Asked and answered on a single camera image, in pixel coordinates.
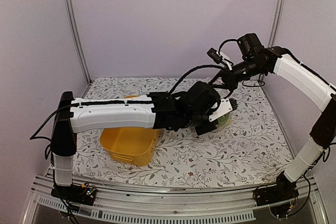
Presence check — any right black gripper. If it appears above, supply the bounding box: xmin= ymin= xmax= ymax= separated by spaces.
xmin=208 ymin=57 xmax=266 ymax=91

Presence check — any green toy lime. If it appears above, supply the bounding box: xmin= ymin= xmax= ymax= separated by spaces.
xmin=217 ymin=113 xmax=231 ymax=126

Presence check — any yellow plastic basket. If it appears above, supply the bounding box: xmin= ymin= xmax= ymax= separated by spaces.
xmin=100 ymin=104 xmax=160 ymax=166

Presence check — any clear zip top bag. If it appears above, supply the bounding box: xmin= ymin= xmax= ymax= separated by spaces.
xmin=208 ymin=91 xmax=237 ymax=131

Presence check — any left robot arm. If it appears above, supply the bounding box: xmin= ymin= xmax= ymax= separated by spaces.
xmin=49 ymin=81 xmax=223 ymax=200

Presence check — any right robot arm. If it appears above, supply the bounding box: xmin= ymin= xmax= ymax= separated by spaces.
xmin=217 ymin=33 xmax=335 ymax=201

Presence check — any floral table mat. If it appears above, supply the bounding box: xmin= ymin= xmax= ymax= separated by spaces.
xmin=72 ymin=81 xmax=292 ymax=188

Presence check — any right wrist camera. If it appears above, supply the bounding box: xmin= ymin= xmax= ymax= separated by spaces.
xmin=207 ymin=48 xmax=234 ymax=70

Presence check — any left black cable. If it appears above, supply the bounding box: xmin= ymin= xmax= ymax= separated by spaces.
xmin=169 ymin=63 xmax=224 ymax=96

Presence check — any black cable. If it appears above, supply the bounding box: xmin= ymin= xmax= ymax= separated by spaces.
xmin=216 ymin=39 xmax=336 ymax=96
xmin=169 ymin=63 xmax=224 ymax=96

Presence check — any right black cable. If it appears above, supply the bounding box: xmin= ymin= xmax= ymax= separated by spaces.
xmin=216 ymin=39 xmax=336 ymax=96

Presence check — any front aluminium rail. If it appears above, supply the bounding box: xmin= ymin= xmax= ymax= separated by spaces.
xmin=20 ymin=173 xmax=331 ymax=223

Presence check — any right aluminium frame post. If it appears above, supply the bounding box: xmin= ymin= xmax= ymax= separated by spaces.
xmin=267 ymin=0 xmax=285 ymax=47

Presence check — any aluminium frame post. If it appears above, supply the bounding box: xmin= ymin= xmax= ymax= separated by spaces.
xmin=267 ymin=0 xmax=285 ymax=47
xmin=64 ymin=0 xmax=92 ymax=84

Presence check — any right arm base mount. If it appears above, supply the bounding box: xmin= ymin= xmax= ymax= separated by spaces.
xmin=253 ymin=172 xmax=299 ymax=219

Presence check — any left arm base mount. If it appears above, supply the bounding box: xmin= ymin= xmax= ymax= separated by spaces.
xmin=51 ymin=183 xmax=97 ymax=206

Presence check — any left aluminium frame post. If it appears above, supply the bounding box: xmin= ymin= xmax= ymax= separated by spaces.
xmin=64 ymin=0 xmax=92 ymax=84

